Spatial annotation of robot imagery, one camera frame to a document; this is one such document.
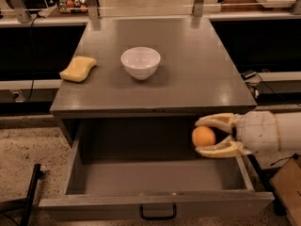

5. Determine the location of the white ceramic bowl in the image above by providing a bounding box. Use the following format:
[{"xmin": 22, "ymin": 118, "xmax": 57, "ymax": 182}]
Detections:
[{"xmin": 120, "ymin": 47, "xmax": 161, "ymax": 80}]

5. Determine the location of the black drawer handle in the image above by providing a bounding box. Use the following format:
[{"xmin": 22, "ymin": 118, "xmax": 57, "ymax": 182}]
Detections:
[{"xmin": 139, "ymin": 203, "xmax": 177, "ymax": 220}]

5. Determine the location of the black metal leg left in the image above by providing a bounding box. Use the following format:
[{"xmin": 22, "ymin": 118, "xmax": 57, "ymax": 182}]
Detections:
[{"xmin": 20, "ymin": 164, "xmax": 43, "ymax": 226}]

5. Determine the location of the grey cabinet counter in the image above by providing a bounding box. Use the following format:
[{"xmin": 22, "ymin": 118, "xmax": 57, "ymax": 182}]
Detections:
[{"xmin": 51, "ymin": 16, "xmax": 256, "ymax": 142}]

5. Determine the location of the black hanging cable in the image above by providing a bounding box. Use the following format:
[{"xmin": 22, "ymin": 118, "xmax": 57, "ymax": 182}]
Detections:
[{"xmin": 24, "ymin": 16, "xmax": 40, "ymax": 103}]

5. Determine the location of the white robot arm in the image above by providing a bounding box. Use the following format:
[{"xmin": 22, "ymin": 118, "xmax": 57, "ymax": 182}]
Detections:
[{"xmin": 192, "ymin": 111, "xmax": 301, "ymax": 158}]

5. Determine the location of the brown cardboard box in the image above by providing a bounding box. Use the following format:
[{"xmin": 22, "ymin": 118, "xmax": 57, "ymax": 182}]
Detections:
[{"xmin": 271, "ymin": 154, "xmax": 301, "ymax": 226}]

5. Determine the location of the yellow sponge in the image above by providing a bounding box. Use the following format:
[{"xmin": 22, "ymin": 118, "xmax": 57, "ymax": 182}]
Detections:
[{"xmin": 59, "ymin": 56, "xmax": 97, "ymax": 83}]

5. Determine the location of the orange fruit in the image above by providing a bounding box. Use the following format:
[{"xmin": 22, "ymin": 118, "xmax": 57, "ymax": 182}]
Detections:
[{"xmin": 192, "ymin": 126, "xmax": 216, "ymax": 147}]

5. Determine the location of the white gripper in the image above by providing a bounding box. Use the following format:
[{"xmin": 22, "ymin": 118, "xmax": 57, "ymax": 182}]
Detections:
[{"xmin": 195, "ymin": 111, "xmax": 280, "ymax": 158}]

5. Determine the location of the grey open top drawer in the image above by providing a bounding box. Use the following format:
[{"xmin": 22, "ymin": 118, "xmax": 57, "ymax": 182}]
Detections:
[{"xmin": 40, "ymin": 118, "xmax": 274, "ymax": 220}]

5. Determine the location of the small black device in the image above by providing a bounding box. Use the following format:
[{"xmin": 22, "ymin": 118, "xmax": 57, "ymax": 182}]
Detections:
[{"xmin": 241, "ymin": 70, "xmax": 257, "ymax": 80}]

